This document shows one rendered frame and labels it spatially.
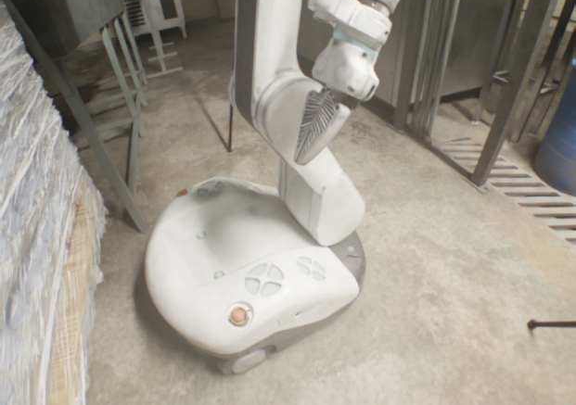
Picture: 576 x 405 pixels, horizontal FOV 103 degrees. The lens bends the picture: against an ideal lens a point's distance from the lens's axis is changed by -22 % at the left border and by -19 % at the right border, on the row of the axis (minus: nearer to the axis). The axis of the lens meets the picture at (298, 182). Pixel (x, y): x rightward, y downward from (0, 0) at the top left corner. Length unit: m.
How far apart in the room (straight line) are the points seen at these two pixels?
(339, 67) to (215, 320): 0.56
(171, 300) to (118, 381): 0.48
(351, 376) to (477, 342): 0.44
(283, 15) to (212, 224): 0.64
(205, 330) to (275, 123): 0.48
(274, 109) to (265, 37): 0.13
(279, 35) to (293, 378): 0.91
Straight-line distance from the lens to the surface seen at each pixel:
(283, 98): 0.53
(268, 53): 0.55
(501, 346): 1.16
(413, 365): 1.02
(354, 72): 0.39
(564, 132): 1.82
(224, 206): 0.92
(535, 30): 1.36
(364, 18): 0.40
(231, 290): 0.69
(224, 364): 0.87
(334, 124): 0.41
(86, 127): 1.18
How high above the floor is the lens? 0.95
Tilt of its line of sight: 40 degrees down
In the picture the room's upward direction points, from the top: 4 degrees counter-clockwise
